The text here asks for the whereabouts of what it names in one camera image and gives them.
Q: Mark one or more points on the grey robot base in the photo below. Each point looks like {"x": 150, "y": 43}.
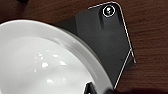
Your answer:
{"x": 106, "y": 40}

